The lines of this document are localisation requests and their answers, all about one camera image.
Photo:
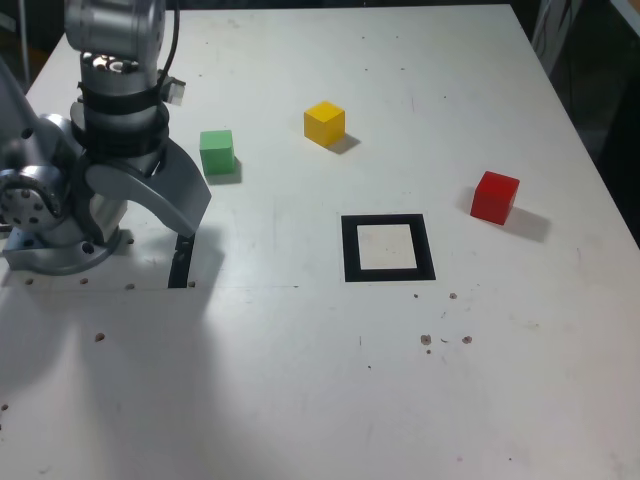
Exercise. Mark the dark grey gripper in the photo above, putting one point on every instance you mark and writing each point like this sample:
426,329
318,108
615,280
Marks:
145,162

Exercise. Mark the green cube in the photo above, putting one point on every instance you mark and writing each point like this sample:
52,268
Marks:
217,155

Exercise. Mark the yellow cube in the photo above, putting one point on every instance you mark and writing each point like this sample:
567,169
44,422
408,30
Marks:
324,125

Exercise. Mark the red cube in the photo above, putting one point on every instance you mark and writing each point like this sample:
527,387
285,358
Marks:
492,200

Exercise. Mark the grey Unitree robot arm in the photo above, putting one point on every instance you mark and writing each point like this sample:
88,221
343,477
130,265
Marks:
115,30

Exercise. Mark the black tape square outline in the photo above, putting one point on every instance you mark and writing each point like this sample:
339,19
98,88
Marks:
350,250

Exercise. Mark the black tape strip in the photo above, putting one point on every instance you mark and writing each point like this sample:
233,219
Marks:
179,272

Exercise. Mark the small grey wrist camera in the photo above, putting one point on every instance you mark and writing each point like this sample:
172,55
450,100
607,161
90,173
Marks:
175,92

